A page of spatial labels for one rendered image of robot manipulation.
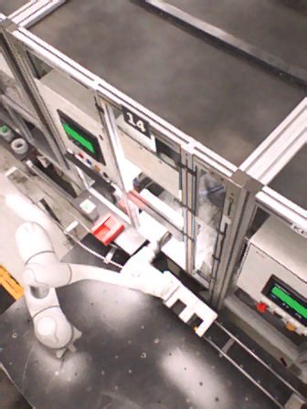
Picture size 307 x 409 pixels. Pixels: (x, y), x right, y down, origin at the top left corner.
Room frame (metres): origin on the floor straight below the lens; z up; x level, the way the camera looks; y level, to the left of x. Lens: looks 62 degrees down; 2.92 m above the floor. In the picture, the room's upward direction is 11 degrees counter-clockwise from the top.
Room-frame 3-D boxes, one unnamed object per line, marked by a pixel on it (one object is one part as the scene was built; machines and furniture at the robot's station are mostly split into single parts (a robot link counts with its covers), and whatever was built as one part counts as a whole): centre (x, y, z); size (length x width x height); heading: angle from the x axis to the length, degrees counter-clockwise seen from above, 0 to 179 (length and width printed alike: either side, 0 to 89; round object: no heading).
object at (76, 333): (0.48, 0.64, 0.71); 0.22 x 0.18 x 0.06; 38
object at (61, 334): (0.51, 0.66, 0.85); 0.18 x 0.16 x 0.22; 19
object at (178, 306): (0.51, -0.07, 0.84); 0.36 x 0.14 x 0.10; 38
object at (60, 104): (1.21, 0.16, 1.60); 0.42 x 0.29 x 0.46; 38
